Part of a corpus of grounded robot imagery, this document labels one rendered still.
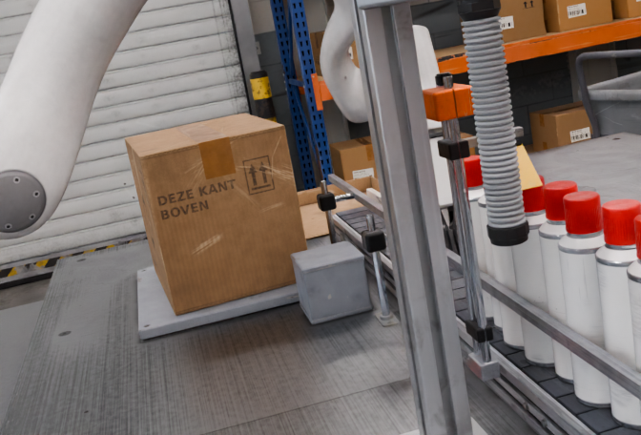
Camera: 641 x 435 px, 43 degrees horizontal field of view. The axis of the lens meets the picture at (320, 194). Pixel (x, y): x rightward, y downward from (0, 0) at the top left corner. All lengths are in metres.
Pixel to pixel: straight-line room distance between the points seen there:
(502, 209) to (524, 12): 4.30
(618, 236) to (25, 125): 0.61
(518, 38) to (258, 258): 3.74
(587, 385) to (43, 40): 0.67
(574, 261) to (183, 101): 4.39
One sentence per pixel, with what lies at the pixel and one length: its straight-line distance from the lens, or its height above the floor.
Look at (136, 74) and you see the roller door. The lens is 5.04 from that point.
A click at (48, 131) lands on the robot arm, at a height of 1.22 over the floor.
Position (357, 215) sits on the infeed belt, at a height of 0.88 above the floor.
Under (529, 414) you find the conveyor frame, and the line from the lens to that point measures 0.93.
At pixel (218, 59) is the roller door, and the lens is 5.07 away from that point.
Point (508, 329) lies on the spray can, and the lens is 0.97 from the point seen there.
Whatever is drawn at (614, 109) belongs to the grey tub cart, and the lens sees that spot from 3.35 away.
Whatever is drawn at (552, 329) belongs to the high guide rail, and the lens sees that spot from 0.82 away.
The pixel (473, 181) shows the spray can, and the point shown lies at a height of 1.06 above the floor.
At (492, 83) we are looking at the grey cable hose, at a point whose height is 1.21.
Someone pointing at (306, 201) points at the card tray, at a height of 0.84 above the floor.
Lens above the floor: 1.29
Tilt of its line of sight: 13 degrees down
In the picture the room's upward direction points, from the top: 10 degrees counter-clockwise
